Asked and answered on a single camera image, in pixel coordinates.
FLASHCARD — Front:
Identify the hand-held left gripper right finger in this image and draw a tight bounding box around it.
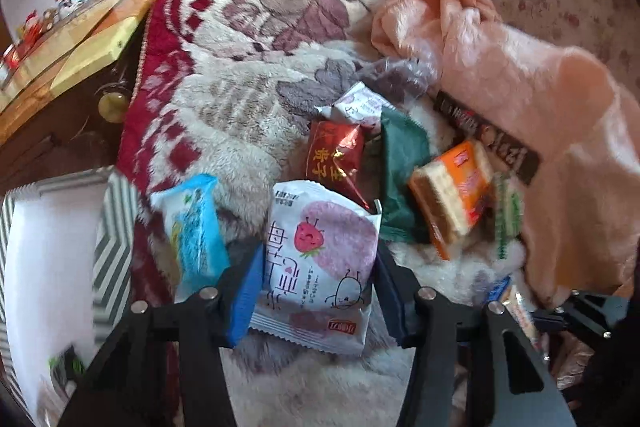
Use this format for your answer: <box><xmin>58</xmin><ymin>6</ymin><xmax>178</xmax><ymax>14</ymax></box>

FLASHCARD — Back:
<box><xmin>375</xmin><ymin>239</ymin><xmax>581</xmax><ymax>427</ymax></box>

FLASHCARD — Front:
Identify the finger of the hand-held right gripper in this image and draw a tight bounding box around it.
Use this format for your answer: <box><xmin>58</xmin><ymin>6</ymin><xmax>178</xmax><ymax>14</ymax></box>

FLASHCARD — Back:
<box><xmin>530</xmin><ymin>289</ymin><xmax>631</xmax><ymax>348</ymax></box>

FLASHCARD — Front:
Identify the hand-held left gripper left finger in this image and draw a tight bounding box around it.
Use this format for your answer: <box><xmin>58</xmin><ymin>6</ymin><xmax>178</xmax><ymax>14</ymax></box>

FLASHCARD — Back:
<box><xmin>57</xmin><ymin>243</ymin><xmax>266</xmax><ymax>427</ymax></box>

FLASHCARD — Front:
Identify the white strawberry print snack packet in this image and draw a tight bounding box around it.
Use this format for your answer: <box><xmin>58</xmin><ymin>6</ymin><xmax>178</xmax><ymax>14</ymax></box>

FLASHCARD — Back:
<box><xmin>249</xmin><ymin>179</ymin><xmax>383</xmax><ymax>356</ymax></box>

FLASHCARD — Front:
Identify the orange cracker packet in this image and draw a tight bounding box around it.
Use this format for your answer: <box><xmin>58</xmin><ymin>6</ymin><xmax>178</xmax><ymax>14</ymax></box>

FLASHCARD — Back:
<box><xmin>407</xmin><ymin>140</ymin><xmax>496</xmax><ymax>260</ymax></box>

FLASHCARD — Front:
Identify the dark green snack packet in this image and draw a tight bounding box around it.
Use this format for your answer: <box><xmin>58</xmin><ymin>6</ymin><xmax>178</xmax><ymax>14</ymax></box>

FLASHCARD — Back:
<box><xmin>380</xmin><ymin>109</ymin><xmax>433</xmax><ymax>244</ymax></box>

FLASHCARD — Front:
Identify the green and white striped box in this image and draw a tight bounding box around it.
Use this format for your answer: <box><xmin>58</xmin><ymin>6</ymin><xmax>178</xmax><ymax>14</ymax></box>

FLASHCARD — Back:
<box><xmin>0</xmin><ymin>167</ymin><xmax>141</xmax><ymax>427</ymax></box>

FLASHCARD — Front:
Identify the blue-edged cracker packet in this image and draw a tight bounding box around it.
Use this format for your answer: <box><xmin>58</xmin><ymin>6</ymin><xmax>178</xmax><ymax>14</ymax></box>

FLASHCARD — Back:
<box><xmin>482</xmin><ymin>277</ymin><xmax>543</xmax><ymax>353</ymax></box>

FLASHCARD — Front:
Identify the blue snack packet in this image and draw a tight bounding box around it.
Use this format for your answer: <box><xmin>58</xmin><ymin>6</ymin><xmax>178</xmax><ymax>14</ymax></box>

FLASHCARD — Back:
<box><xmin>150</xmin><ymin>174</ymin><xmax>231</xmax><ymax>303</ymax></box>

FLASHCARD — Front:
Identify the green and white snack packet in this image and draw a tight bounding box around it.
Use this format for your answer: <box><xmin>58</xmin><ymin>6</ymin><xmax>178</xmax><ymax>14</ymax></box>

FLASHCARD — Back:
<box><xmin>492</xmin><ymin>174</ymin><xmax>525</xmax><ymax>260</ymax></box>

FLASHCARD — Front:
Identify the red snack packet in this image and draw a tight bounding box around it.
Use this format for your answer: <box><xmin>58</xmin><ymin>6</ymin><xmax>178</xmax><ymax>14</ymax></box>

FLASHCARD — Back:
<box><xmin>305</xmin><ymin>121</ymin><xmax>373</xmax><ymax>210</ymax></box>

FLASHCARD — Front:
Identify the long black snack packet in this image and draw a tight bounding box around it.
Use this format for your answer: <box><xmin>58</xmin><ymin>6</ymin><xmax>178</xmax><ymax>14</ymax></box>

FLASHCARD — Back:
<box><xmin>432</xmin><ymin>91</ymin><xmax>543</xmax><ymax>185</ymax></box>

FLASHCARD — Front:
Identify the small white snack packet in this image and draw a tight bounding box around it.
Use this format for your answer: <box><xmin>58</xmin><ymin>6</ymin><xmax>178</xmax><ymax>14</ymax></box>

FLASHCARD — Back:
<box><xmin>315</xmin><ymin>83</ymin><xmax>383</xmax><ymax>130</ymax></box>

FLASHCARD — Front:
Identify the peach blanket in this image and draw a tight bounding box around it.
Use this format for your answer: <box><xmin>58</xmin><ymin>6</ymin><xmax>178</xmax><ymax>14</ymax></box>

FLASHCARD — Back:
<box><xmin>370</xmin><ymin>0</ymin><xmax>640</xmax><ymax>308</ymax></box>

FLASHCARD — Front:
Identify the clear plastic bag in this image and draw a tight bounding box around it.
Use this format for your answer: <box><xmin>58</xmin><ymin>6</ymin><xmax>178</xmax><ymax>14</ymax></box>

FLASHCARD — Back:
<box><xmin>357</xmin><ymin>57</ymin><xmax>441</xmax><ymax>98</ymax></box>

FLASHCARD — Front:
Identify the brass drawer knob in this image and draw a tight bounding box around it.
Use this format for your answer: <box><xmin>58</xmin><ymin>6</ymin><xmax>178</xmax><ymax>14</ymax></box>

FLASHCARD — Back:
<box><xmin>97</xmin><ymin>92</ymin><xmax>126</xmax><ymax>122</ymax></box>

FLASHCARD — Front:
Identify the floral plush blanket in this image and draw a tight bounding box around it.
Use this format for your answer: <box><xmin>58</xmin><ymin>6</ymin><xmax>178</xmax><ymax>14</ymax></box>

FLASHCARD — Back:
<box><xmin>117</xmin><ymin>0</ymin><xmax>531</xmax><ymax>427</ymax></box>

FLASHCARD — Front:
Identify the yellow-green pad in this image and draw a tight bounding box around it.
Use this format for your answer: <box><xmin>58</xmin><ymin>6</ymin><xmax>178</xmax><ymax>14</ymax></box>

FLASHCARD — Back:
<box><xmin>50</xmin><ymin>14</ymin><xmax>138</xmax><ymax>92</ymax></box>

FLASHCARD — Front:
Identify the red figurine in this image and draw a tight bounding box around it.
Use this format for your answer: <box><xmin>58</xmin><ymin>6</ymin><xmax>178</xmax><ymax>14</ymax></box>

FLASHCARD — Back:
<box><xmin>20</xmin><ymin>12</ymin><xmax>43</xmax><ymax>42</ymax></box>

